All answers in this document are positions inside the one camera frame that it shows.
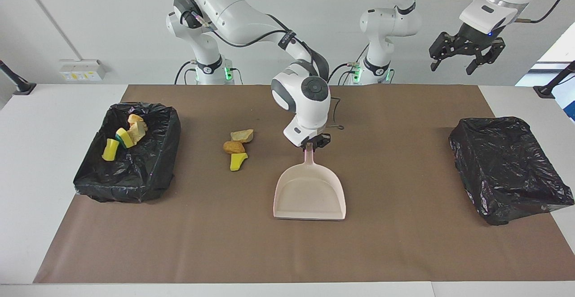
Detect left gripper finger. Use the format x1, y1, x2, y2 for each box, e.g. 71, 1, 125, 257
466, 39, 505, 75
429, 32, 454, 71

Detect pink plastic dustpan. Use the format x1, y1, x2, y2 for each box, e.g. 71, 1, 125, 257
273, 143, 347, 221

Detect pale foam chunk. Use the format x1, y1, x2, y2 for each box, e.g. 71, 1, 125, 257
230, 129, 255, 143

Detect curved yellow sponge wedge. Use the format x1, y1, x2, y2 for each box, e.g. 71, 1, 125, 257
230, 152, 248, 172

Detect angular beige foam chunk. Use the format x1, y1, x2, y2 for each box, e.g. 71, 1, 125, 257
127, 122, 148, 145

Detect small yellow sponge piece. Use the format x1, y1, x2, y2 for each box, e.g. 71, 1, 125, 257
115, 128, 134, 149

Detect notched yellow sponge piece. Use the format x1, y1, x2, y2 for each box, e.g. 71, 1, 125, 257
102, 138, 120, 161

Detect empty black bag lined bin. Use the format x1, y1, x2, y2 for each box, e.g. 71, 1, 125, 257
448, 116, 575, 226

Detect black bag lined trash bin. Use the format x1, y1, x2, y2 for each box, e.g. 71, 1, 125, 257
73, 102, 181, 204

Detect brown table mat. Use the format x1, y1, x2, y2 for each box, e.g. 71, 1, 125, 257
33, 84, 575, 284

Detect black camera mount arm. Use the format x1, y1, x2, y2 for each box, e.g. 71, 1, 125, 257
533, 61, 575, 99
0, 60, 36, 95

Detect black left base cables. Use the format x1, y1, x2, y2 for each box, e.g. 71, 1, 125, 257
327, 62, 362, 85

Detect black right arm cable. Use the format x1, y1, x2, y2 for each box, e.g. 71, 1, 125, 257
193, 12, 345, 131

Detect black right base cable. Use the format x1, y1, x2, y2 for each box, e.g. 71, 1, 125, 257
174, 60, 198, 85

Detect white wall socket box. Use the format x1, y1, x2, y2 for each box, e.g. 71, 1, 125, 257
59, 59, 106, 82

